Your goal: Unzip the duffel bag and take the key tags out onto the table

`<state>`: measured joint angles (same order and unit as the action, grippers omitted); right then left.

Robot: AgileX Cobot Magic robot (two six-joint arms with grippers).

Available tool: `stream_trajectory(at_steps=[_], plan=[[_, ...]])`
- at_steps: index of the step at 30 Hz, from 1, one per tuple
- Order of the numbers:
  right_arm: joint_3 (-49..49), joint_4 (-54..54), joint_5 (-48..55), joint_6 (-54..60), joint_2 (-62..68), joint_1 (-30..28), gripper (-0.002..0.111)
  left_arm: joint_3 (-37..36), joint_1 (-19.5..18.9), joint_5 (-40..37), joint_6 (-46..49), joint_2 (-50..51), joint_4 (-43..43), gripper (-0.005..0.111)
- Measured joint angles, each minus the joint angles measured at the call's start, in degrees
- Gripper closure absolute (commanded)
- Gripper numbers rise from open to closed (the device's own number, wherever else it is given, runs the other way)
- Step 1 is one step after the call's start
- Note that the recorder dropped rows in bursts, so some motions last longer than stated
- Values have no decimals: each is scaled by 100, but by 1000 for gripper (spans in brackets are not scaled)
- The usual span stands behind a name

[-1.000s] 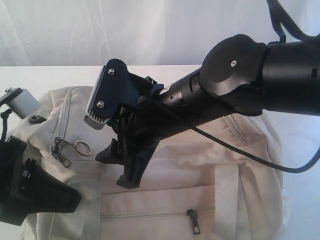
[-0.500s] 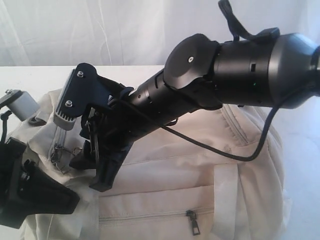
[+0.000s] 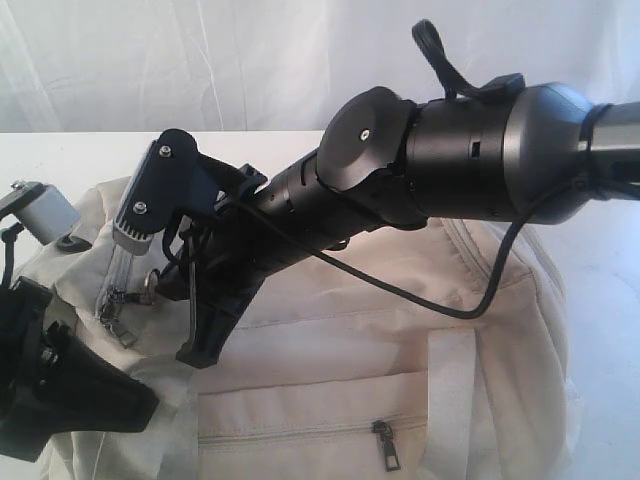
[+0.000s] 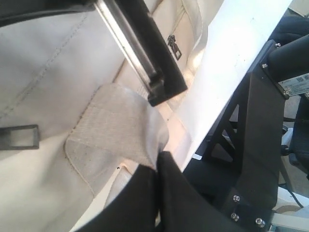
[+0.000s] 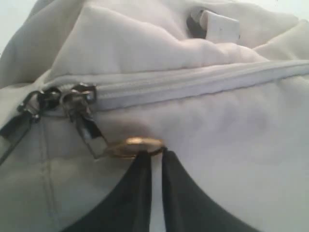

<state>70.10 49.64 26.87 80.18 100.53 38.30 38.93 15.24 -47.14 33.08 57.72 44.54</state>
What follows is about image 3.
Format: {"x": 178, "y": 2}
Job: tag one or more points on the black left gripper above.
{"x": 52, "y": 383}

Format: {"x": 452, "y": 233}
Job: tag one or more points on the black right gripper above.
{"x": 255, "y": 230}

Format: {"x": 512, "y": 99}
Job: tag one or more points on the beige duffel bag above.
{"x": 321, "y": 375}

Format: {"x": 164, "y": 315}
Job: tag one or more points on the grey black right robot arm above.
{"x": 534, "y": 157}

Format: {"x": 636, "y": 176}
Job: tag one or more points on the white backdrop curtain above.
{"x": 286, "y": 65}

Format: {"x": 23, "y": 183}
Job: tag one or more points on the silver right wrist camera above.
{"x": 159, "y": 187}

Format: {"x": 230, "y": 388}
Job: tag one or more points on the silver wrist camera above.
{"x": 41, "y": 208}
{"x": 159, "y": 187}

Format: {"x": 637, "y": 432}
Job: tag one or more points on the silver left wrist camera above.
{"x": 41, "y": 208}

